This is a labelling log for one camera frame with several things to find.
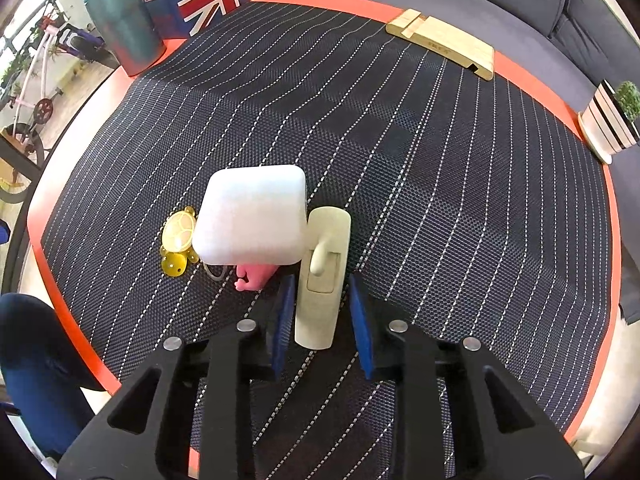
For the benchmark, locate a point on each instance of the teal thermos tumbler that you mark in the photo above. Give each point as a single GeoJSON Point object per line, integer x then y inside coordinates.
{"type": "Point", "coordinates": [128, 31]}

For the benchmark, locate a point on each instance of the white square box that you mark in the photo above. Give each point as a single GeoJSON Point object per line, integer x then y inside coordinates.
{"type": "Point", "coordinates": [253, 215]}

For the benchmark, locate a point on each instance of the orange red coffee table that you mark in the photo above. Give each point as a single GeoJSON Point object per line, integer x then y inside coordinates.
{"type": "Point", "coordinates": [55, 309]}

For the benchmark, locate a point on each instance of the pink white exercise bike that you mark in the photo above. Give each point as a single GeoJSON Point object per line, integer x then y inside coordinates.
{"type": "Point", "coordinates": [24, 83]}

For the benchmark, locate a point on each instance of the orange turtle keychain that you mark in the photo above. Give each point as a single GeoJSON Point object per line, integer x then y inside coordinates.
{"type": "Point", "coordinates": [176, 250]}

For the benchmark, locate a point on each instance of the white adhesive wall hook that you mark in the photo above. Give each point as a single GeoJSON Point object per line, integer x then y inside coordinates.
{"type": "Point", "coordinates": [321, 277]}

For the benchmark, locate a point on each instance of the potted cactus striped pot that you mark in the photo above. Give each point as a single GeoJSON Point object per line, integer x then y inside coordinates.
{"type": "Point", "coordinates": [607, 122]}

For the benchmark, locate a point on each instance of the pink small figure toy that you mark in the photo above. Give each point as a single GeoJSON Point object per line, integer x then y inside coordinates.
{"type": "Point", "coordinates": [253, 277]}

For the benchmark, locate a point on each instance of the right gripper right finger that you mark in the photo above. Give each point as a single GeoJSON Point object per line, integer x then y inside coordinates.
{"type": "Point", "coordinates": [499, 430]}

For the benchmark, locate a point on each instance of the black striped table mat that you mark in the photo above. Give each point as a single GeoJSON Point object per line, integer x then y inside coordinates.
{"type": "Point", "coordinates": [477, 285]}

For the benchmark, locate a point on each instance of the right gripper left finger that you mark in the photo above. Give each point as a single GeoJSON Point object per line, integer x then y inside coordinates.
{"type": "Point", "coordinates": [144, 431]}

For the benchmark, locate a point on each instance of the dark grey sofa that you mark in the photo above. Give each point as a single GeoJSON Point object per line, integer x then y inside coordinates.
{"type": "Point", "coordinates": [569, 45]}

